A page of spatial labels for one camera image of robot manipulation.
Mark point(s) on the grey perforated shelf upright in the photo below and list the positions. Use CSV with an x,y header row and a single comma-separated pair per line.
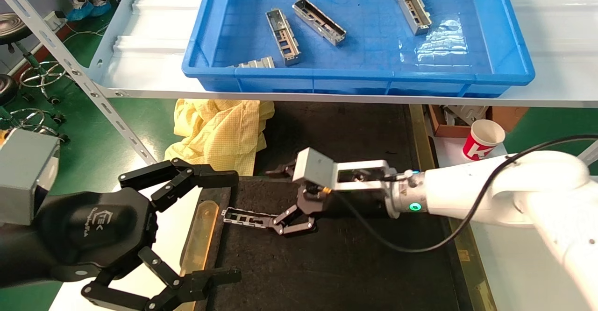
x,y
70,63

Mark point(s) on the blue plastic tray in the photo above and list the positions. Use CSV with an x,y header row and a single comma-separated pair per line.
x,y
373,75

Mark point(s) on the silver metal housing part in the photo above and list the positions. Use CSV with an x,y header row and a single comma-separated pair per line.
x,y
247,218
319,20
258,63
412,7
283,38

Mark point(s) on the blue shoe cover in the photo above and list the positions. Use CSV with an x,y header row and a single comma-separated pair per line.
x,y
79,12
100,8

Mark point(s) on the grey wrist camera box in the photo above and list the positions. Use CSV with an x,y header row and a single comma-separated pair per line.
x,y
23,171
315,166

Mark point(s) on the yellow cloth garment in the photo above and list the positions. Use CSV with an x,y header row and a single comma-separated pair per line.
x,y
219,133

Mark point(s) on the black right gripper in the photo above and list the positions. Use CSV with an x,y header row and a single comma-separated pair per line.
x,y
310,199

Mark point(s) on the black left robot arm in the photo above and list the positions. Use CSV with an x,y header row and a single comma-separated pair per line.
x,y
18,259

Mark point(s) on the black round stool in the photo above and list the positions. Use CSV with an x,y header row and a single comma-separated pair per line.
x,y
11,26
5,89

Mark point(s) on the black felt container tray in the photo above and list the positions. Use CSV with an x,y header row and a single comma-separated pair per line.
x,y
336,133

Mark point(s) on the brass edge strip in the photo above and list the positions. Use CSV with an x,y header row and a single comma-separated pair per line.
x,y
201,236
418,138
472,273

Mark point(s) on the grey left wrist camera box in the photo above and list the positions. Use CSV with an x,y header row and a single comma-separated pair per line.
x,y
23,171

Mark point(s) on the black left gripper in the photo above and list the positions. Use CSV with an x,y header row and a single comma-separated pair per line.
x,y
93,227

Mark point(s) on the grey metal parts pile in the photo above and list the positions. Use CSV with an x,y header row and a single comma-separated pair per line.
x,y
463,114

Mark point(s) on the white diagonal frame bar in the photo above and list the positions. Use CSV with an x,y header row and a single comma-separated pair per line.
x,y
592,154

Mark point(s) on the white power strip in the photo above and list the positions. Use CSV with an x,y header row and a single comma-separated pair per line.
x,y
53,21

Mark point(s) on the black work mat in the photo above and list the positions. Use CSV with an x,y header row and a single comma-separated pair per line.
x,y
327,273

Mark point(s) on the white shelf board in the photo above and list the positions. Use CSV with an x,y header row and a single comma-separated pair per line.
x,y
154,68

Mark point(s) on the red white paper cup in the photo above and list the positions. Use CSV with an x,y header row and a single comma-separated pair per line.
x,y
480,145

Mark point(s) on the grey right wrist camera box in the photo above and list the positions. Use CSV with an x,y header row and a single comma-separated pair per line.
x,y
315,166

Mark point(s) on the clear plastic bag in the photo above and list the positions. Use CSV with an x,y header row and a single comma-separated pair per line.
x,y
444,40

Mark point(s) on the brown cardboard box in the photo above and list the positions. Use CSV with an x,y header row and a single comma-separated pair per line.
x,y
508,115

